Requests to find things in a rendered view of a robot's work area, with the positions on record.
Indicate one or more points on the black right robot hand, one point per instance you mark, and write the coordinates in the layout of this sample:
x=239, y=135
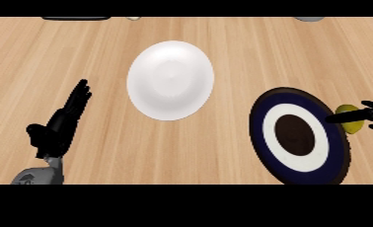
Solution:
x=350, y=115

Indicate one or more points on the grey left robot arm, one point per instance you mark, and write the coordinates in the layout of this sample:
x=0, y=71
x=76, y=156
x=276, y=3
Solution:
x=43, y=175

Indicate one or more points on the small pale round object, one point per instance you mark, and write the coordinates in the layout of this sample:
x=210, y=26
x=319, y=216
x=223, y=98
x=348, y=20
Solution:
x=133, y=17

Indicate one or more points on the yellow lemon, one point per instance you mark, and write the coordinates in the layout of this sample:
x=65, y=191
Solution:
x=351, y=127

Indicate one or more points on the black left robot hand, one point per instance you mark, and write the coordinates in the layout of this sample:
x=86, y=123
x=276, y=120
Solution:
x=59, y=128

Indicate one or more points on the grey round object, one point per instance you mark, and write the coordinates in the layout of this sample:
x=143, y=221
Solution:
x=309, y=18

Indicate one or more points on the dark grey flat object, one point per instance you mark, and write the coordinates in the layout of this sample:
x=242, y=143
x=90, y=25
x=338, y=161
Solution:
x=76, y=18

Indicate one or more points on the navy and white plate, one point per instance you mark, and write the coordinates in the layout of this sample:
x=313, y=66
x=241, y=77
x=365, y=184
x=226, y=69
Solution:
x=297, y=135

